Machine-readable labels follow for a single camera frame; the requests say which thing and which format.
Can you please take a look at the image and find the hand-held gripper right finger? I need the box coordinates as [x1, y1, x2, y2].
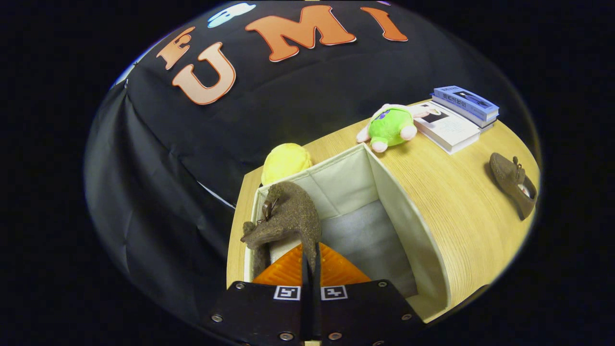
[315, 243, 426, 346]

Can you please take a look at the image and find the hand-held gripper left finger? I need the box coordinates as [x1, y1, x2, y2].
[201, 243, 309, 346]

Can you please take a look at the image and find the brown fuzzy shoe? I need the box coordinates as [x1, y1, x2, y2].
[489, 152, 538, 221]
[240, 181, 322, 279]

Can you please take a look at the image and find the beige fabric storage box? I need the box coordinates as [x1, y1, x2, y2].
[243, 143, 452, 322]

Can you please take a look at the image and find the yellow round plush toy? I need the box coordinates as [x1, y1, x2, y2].
[261, 143, 313, 185]

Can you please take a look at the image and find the green plush toy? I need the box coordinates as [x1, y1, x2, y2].
[356, 103, 440, 153]

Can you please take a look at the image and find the white book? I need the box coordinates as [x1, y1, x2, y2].
[412, 101, 481, 155]

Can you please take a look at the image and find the blue spine book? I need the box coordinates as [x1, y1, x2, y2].
[431, 95, 496, 130]

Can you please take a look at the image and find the blue cover book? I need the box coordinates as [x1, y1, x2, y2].
[432, 86, 500, 122]

